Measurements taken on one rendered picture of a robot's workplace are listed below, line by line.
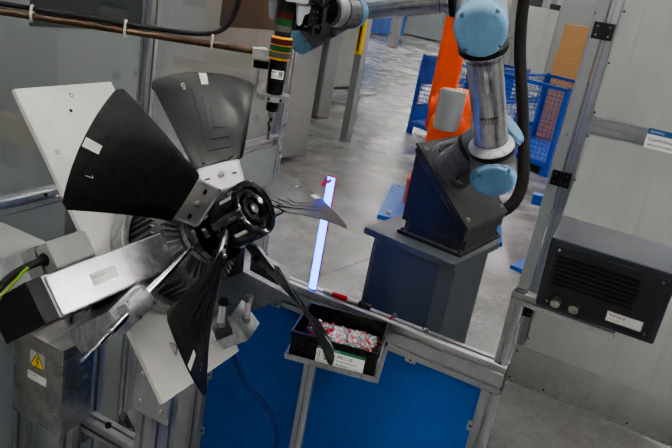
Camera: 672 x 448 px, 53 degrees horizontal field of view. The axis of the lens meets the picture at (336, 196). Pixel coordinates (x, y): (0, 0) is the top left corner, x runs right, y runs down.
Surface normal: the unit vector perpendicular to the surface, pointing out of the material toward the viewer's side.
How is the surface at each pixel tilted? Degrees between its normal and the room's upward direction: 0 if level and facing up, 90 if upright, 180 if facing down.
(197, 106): 45
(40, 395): 90
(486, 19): 108
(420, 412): 90
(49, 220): 90
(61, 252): 50
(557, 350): 90
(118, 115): 70
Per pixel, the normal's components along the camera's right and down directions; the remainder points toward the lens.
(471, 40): -0.19, 0.54
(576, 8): -0.63, 0.14
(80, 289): 0.78, -0.38
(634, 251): 0.04, -0.85
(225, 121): 0.22, -0.49
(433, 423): -0.45, 0.20
